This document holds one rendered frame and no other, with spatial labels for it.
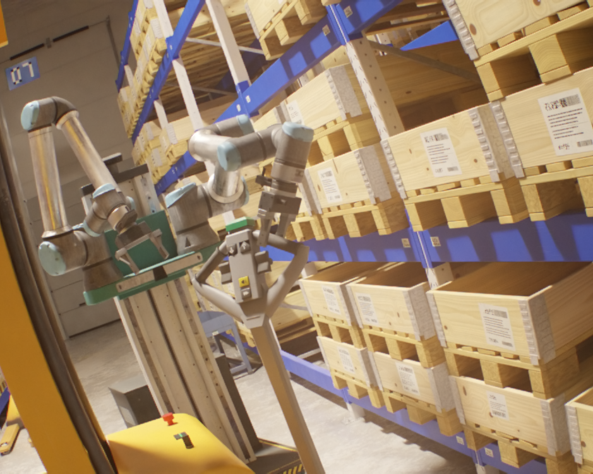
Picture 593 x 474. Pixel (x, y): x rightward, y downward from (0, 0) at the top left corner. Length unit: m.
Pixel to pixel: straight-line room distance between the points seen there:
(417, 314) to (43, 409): 1.73
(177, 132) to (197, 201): 4.31
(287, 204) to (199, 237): 1.21
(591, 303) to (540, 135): 0.68
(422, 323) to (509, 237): 0.91
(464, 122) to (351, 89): 0.96
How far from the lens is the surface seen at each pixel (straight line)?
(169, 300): 3.71
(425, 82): 3.32
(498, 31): 1.98
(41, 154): 3.27
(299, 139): 2.36
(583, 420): 2.24
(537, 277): 3.22
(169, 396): 3.67
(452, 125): 2.40
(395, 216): 3.18
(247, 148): 2.44
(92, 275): 3.39
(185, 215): 3.52
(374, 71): 3.06
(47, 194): 3.28
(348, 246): 3.91
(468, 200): 2.53
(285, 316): 7.00
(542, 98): 1.90
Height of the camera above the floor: 1.47
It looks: 3 degrees down
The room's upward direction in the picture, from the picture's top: 19 degrees counter-clockwise
